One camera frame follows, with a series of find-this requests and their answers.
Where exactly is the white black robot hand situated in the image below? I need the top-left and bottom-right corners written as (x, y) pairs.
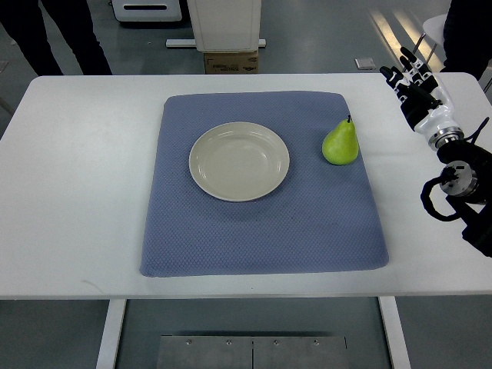
top-left (380, 47), bottom-right (464, 151)

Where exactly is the green pear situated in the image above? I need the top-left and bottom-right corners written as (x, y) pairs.
top-left (322, 115), bottom-right (359, 165)

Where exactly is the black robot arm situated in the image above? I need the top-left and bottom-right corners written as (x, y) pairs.
top-left (421, 118), bottom-right (491, 257)

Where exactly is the grey floor socket plate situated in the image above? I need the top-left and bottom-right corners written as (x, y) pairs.
top-left (354, 58), bottom-right (377, 70)

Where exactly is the beige ceramic plate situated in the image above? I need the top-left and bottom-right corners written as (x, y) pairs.
top-left (188, 121), bottom-right (290, 202)

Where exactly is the white chair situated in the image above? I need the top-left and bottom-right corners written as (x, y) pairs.
top-left (413, 14), bottom-right (447, 65)

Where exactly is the person in black clothes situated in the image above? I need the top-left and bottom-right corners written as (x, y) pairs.
top-left (442, 0), bottom-right (491, 80)

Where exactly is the blue textured cloth mat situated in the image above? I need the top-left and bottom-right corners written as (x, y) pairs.
top-left (140, 91), bottom-right (389, 277)

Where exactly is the cardboard box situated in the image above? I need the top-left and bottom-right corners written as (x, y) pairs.
top-left (204, 51), bottom-right (259, 75)

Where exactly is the white table leg right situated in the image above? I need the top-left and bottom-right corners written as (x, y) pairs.
top-left (377, 296), bottom-right (411, 369)

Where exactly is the white table leg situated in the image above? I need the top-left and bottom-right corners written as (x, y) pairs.
top-left (377, 296), bottom-right (411, 369)
top-left (95, 299), bottom-right (127, 369)

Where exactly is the white appliance with slot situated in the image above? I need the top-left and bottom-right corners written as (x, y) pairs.
top-left (111, 0), bottom-right (182, 22)

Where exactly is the white table leg left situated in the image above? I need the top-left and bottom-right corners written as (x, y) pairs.
top-left (95, 299), bottom-right (127, 369)

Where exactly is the person in dark trousers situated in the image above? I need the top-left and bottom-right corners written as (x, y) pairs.
top-left (0, 0), bottom-right (113, 77)

